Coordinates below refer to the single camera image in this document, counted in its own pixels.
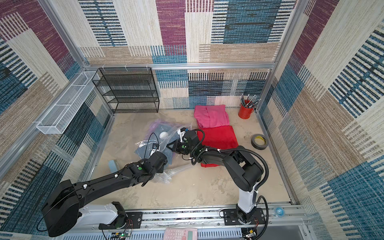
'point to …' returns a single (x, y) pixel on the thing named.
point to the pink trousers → (208, 116)
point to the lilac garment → (177, 126)
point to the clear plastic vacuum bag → (180, 162)
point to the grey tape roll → (259, 147)
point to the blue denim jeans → (158, 142)
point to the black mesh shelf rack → (128, 90)
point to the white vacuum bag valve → (163, 135)
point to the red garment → (218, 137)
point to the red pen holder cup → (244, 112)
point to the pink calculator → (180, 233)
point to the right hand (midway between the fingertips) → (169, 147)
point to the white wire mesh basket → (55, 122)
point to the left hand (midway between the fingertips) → (160, 161)
